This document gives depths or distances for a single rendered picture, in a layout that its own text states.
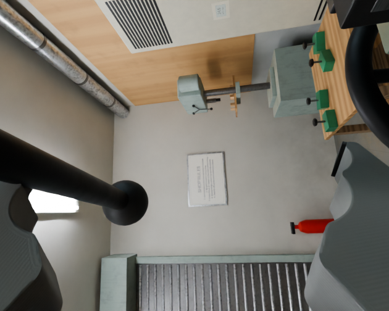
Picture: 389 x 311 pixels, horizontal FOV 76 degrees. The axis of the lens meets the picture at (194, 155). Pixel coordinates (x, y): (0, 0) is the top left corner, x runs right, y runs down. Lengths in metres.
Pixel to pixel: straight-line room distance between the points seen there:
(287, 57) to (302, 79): 0.23
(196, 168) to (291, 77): 1.47
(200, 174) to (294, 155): 1.11
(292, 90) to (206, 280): 2.12
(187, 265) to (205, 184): 0.92
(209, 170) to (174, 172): 0.44
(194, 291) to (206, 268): 0.28
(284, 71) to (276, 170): 1.18
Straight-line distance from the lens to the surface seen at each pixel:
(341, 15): 0.23
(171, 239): 3.09
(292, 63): 2.38
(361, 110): 0.34
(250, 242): 2.98
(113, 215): 0.19
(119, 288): 3.08
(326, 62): 1.62
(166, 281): 3.15
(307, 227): 2.87
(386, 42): 0.28
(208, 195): 2.97
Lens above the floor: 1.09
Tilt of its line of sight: 10 degrees up
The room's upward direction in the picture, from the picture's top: 95 degrees counter-clockwise
